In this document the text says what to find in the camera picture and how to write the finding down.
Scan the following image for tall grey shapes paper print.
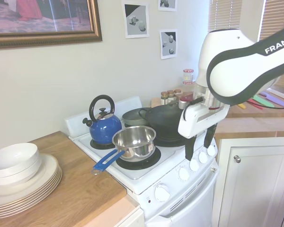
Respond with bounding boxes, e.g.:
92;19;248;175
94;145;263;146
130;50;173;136
159;29;178;60

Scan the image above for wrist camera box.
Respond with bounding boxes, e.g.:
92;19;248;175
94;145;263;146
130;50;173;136
178;92;204;110

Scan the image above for white plate gold rim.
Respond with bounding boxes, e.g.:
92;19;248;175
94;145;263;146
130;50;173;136
0;174;62;216
0;168;62;209
0;165;61;206
0;171;62;212
0;152;60;199
0;176;63;219

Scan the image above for large grey shapes paper print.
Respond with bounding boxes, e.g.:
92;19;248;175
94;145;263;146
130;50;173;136
122;0;150;39

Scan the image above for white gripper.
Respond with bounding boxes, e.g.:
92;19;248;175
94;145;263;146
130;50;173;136
177;103;230;161

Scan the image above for wooden cutting board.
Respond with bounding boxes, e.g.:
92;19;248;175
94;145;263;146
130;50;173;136
151;91;197;108

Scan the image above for green knife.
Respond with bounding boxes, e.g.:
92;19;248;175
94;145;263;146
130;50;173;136
252;94;274;107

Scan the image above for black wok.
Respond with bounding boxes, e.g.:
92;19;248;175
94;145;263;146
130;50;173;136
138;100;189;140

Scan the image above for small grey shapes paper print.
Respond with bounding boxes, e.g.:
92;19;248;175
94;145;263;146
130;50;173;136
158;0;178;12

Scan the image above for glass jar red checkered lid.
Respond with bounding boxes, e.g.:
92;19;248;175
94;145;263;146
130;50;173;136
182;68;195;85

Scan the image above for white bowl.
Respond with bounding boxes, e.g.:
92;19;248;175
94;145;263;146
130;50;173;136
0;164;47;187
0;142;40;171
0;157;42;179

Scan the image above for grey frying pan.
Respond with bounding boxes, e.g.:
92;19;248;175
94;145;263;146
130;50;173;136
122;107;154;127

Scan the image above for black coil burner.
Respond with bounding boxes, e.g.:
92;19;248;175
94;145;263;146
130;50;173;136
115;146;161;170
153;134;187;148
89;138;120;150

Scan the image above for gold framed painting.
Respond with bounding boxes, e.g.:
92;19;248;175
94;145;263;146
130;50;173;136
0;0;103;50

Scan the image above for purple knife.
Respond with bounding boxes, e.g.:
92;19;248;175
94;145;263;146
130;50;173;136
259;91;284;104

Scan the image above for white cabinet with door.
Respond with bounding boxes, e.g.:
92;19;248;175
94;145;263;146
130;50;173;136
214;136;284;227

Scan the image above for white electric stove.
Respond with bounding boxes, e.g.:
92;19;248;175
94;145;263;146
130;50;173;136
64;96;220;227

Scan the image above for white oven door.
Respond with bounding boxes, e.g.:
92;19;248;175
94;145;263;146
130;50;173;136
144;169;220;227

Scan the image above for red knife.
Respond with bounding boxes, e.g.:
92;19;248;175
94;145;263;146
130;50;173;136
247;98;263;111

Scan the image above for blue kettle black handle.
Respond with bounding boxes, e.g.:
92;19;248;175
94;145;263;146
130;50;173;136
82;94;123;145

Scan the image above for steel saucepan blue handle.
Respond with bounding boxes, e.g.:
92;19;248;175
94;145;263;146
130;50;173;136
91;126;157;175

